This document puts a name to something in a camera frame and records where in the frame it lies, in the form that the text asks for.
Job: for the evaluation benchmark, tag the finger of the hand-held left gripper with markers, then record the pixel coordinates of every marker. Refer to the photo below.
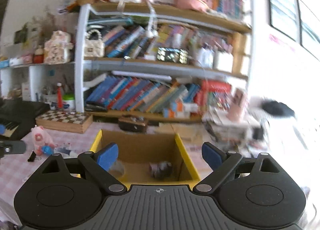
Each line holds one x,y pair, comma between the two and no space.
1,129
13,146

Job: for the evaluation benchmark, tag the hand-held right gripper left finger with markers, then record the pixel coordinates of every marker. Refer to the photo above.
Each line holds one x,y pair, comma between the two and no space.
108,157

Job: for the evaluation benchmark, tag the white box red label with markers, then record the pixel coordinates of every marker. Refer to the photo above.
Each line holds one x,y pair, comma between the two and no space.
26,91

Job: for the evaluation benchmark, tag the clear tape roll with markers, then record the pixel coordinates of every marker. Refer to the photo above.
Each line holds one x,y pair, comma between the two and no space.
119,168

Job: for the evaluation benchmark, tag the white jar green lid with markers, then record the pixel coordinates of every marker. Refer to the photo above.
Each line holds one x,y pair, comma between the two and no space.
68,104

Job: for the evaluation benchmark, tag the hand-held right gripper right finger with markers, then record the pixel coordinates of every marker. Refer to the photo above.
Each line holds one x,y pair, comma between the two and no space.
212,155

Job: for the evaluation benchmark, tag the blue tissue pack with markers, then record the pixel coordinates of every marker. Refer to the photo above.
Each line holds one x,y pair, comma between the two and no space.
17,60

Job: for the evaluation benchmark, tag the window frame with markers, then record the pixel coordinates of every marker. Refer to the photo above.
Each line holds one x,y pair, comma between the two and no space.
282,8

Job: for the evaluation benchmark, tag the black binder clip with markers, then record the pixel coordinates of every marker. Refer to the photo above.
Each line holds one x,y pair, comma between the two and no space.
33,157

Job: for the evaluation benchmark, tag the row of upright thin books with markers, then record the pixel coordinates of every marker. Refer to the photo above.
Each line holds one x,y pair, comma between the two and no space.
227,3

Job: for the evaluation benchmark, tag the orange white small boxes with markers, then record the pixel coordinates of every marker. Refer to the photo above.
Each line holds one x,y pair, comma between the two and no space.
180,110

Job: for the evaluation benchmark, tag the red stationery box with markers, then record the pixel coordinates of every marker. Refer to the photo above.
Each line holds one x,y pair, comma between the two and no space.
215,95

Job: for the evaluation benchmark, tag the shiny patterned box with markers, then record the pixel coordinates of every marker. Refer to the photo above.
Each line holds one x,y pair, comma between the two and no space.
172,55

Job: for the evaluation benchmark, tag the white quilted handbag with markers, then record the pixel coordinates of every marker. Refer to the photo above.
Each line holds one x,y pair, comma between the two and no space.
93,46

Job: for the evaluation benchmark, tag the row of mixed colourful books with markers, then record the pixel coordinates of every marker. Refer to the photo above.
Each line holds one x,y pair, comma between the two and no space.
130,40

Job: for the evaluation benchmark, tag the wooden chess board box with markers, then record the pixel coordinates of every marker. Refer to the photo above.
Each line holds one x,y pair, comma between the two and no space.
65,118

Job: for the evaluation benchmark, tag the grey pink small object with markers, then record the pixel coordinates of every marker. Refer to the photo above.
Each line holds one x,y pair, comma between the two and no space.
160,168

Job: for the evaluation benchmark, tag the desktop with pink checkered cloth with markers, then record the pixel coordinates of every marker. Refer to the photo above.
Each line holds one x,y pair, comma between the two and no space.
75,140

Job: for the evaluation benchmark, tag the small blue toy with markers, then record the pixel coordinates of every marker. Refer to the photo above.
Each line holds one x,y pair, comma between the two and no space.
46,149

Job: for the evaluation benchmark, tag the yellow cardboard box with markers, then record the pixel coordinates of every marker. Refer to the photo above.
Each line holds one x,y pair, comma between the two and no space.
140,147

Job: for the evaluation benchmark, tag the red round jar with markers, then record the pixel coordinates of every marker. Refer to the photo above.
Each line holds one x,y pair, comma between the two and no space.
38,56

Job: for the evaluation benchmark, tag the black electronic keyboard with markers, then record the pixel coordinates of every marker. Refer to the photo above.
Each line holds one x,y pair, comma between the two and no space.
22,112

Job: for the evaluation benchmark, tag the black chair back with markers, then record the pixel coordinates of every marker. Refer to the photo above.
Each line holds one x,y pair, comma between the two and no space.
277,109

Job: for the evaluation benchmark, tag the wooden bookshelf white posts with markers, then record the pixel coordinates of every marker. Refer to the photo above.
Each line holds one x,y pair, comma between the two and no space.
80,45

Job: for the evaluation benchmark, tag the stack of papers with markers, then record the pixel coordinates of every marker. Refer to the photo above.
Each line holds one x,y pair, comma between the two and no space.
225,126

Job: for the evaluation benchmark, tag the dark brown wooden box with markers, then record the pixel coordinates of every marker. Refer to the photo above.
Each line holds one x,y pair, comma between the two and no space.
132,125

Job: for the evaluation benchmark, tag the pink plush toy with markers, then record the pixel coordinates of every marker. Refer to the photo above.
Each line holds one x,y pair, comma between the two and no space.
40,139

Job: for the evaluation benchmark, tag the red bottle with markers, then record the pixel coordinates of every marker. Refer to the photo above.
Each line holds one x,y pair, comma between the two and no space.
59,97

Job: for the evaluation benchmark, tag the white corner shelf unit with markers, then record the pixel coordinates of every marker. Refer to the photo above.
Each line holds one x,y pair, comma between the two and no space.
32,75

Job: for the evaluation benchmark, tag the row of leaning blue books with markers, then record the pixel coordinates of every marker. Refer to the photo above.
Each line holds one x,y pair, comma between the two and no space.
135,95

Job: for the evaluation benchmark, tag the white storage containers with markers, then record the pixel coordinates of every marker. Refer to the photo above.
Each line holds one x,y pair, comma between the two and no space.
222,61

